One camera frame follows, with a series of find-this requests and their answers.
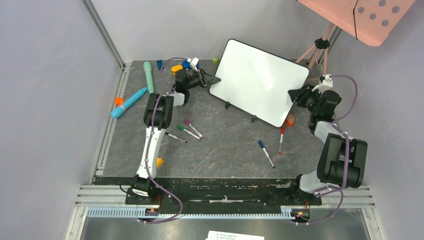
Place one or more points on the dark blue block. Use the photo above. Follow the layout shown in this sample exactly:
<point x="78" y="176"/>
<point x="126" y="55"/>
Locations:
<point x="160" y="64"/>

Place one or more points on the purple whiteboard marker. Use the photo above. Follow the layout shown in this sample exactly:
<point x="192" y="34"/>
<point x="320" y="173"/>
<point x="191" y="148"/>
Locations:
<point x="193" y="128"/>

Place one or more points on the blue toy crayon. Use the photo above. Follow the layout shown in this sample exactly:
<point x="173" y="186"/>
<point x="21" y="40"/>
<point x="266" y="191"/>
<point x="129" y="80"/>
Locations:
<point x="119" y="110"/>

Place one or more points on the black whiteboard marker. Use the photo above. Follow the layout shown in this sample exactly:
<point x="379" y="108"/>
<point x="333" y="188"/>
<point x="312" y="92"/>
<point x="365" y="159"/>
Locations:
<point x="176" y="137"/>

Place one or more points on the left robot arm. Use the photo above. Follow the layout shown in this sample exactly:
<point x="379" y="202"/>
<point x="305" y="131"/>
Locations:
<point x="158" y="118"/>

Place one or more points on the yellow stair block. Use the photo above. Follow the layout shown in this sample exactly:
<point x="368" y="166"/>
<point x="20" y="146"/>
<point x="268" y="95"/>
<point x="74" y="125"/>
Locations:
<point x="159" y="162"/>

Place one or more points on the yellow oval toy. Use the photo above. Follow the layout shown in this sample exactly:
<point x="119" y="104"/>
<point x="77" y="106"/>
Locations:
<point x="176" y="68"/>

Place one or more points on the white printed paper sheet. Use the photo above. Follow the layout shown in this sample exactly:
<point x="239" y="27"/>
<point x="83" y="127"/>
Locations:
<point x="219" y="235"/>

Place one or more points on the orange semicircle brick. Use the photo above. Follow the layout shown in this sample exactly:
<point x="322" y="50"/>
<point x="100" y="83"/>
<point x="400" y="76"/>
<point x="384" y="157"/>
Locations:
<point x="290" y="120"/>

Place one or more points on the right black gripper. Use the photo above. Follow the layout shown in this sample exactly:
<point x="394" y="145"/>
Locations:
<point x="301" y="94"/>

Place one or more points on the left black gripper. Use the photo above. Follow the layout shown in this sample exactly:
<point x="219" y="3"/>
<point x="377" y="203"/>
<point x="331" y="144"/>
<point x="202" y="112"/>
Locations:
<point x="206" y="80"/>

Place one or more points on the blue toy car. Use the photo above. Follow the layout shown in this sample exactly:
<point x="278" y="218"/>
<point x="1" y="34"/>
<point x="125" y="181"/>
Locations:
<point x="186" y="65"/>

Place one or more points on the mint toy crayon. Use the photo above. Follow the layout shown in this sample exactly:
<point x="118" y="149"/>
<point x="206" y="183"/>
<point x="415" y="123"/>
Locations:
<point x="147" y="67"/>

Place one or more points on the blue whiteboard marker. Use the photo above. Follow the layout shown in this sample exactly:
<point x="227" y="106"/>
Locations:
<point x="266" y="153"/>

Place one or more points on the white whiteboard black frame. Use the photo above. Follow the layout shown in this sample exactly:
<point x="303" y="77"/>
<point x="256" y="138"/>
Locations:
<point x="257" y="81"/>

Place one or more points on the pink perforated board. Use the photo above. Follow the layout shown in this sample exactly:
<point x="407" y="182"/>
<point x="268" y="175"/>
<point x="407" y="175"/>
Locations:
<point x="369" y="21"/>

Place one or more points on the pink tripod stand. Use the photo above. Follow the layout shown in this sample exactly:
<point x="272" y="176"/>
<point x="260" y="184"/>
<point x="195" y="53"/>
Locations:
<point x="320" y="52"/>

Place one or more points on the red whiteboard marker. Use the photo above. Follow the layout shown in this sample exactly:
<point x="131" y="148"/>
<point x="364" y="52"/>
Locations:
<point x="281" y="140"/>

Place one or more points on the orange small toy piece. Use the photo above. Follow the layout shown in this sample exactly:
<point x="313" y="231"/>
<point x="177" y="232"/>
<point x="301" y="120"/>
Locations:
<point x="119" y="101"/>

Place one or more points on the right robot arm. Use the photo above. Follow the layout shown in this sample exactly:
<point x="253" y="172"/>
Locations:
<point x="343" y="158"/>

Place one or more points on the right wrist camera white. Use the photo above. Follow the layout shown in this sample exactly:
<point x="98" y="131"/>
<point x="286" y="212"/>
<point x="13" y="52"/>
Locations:
<point x="325" y="84"/>

